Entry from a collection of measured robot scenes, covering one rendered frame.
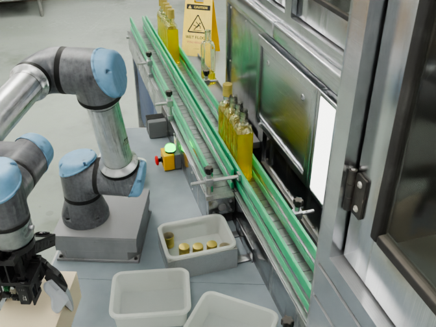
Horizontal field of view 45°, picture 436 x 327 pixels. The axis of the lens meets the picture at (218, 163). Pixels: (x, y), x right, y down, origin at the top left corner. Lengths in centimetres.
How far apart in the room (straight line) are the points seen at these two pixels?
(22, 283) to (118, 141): 57
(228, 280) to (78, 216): 51
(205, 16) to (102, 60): 386
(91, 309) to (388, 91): 121
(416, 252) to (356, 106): 17
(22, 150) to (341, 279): 59
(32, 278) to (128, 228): 72
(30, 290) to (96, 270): 72
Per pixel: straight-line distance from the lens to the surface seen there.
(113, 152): 148
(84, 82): 128
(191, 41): 515
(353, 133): 63
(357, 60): 59
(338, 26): 145
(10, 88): 122
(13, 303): 114
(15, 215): 93
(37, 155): 99
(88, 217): 169
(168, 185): 204
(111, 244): 168
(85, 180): 161
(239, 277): 166
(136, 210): 176
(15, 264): 101
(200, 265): 163
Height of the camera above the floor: 193
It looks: 33 degrees down
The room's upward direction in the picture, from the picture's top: straight up
